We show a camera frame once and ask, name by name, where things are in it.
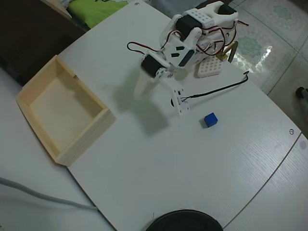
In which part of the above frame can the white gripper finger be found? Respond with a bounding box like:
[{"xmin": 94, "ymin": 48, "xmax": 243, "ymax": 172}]
[
  {"xmin": 134, "ymin": 71, "xmax": 151, "ymax": 100},
  {"xmin": 143, "ymin": 69, "xmax": 169, "ymax": 93}
]

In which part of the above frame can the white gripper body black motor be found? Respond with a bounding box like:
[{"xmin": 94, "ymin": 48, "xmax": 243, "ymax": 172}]
[{"xmin": 140, "ymin": 51, "xmax": 175, "ymax": 80}]

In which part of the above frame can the small blue cube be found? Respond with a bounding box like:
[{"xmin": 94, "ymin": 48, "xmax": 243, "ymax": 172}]
[{"xmin": 200, "ymin": 112, "xmax": 219, "ymax": 129}]

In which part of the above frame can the open wooden box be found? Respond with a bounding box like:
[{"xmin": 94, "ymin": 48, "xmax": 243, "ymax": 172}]
[{"xmin": 15, "ymin": 54, "xmax": 116, "ymax": 167}]

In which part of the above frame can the green cloth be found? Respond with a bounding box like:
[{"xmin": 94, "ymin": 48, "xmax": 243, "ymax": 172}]
[{"xmin": 67, "ymin": 0, "xmax": 134, "ymax": 28}]

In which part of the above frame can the yellow table clamp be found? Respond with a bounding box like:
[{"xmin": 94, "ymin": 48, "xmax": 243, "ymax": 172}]
[{"xmin": 216, "ymin": 40, "xmax": 239, "ymax": 64}]

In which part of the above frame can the light wooden board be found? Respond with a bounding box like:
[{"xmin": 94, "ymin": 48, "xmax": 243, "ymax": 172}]
[{"xmin": 40, "ymin": 0, "xmax": 73, "ymax": 19}]

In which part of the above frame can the dark brown furniture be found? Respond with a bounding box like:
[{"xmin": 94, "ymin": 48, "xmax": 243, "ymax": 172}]
[{"xmin": 0, "ymin": 0, "xmax": 91, "ymax": 87}]

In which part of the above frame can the black round object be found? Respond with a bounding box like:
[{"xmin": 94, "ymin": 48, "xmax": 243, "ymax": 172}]
[{"xmin": 146, "ymin": 209, "xmax": 223, "ymax": 231}]

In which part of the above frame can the red black servo cable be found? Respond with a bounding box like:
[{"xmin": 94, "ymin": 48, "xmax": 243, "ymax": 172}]
[
  {"xmin": 199, "ymin": 20, "xmax": 250, "ymax": 57},
  {"xmin": 127, "ymin": 42, "xmax": 165, "ymax": 55}
]

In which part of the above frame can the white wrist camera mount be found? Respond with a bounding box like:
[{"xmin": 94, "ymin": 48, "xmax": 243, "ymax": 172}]
[{"xmin": 165, "ymin": 77, "xmax": 192, "ymax": 118}]

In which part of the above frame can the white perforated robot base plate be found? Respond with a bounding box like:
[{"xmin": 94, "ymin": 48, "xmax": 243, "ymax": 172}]
[{"xmin": 194, "ymin": 57, "xmax": 223, "ymax": 78}]

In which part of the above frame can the thin black camera cable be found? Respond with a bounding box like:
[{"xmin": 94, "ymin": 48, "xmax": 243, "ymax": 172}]
[{"xmin": 181, "ymin": 72, "xmax": 250, "ymax": 101}]

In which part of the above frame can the thick grey cable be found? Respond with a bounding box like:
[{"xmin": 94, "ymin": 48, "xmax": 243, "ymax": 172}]
[{"xmin": 0, "ymin": 177, "xmax": 100, "ymax": 213}]

